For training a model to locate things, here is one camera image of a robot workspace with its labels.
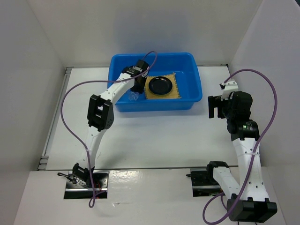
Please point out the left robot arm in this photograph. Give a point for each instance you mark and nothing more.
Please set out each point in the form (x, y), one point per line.
(101, 116)

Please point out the bamboo placemat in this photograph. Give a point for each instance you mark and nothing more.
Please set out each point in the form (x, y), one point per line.
(174, 92)

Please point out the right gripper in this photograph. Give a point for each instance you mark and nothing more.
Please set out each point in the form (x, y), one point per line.
(213, 102)

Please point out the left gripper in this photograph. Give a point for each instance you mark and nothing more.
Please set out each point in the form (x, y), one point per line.
(140, 89)

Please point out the blue plastic bin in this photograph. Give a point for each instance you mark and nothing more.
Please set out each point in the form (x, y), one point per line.
(183, 65)

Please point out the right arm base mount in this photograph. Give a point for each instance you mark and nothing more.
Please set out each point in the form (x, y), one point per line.
(202, 184)

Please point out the black round plate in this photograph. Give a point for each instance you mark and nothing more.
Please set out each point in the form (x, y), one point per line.
(160, 83)

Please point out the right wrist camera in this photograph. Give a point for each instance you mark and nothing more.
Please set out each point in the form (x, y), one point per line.
(227, 88)

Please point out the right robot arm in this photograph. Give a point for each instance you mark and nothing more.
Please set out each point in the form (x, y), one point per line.
(247, 199)

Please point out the green plastic plate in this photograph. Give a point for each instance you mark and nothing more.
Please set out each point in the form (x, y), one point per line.
(160, 93)

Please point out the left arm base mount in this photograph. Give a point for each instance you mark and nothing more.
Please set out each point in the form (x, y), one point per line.
(78, 189)

